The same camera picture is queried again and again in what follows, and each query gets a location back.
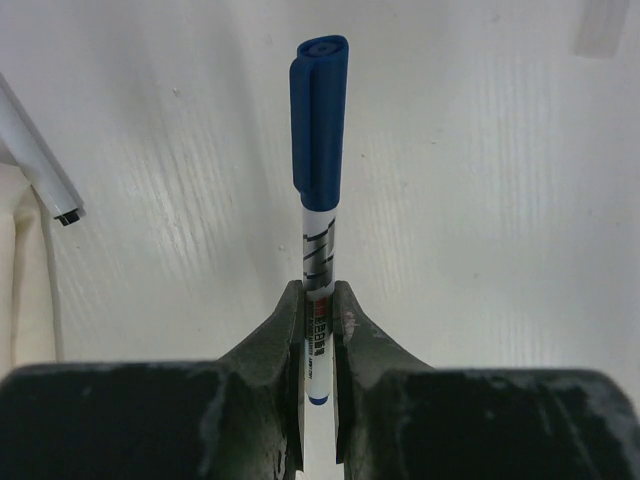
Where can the blue pen cap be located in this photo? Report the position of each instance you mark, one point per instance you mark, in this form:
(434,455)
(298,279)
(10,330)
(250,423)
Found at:
(317,85)

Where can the cream folded cloth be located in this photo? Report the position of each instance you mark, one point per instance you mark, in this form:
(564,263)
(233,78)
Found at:
(27,312)

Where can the clear plastic pen cap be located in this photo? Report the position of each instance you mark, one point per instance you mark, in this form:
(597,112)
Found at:
(600,29)

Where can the white marker black end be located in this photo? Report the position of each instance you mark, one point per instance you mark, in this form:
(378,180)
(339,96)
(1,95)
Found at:
(35,160)

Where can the white marker blue end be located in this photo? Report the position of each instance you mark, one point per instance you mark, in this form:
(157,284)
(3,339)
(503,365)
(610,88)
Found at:
(318,284)

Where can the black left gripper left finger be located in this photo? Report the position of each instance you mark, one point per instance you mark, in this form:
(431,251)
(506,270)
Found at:
(240,416)

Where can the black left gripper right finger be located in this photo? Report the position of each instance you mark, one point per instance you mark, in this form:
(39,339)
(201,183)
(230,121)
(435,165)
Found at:
(396,417)

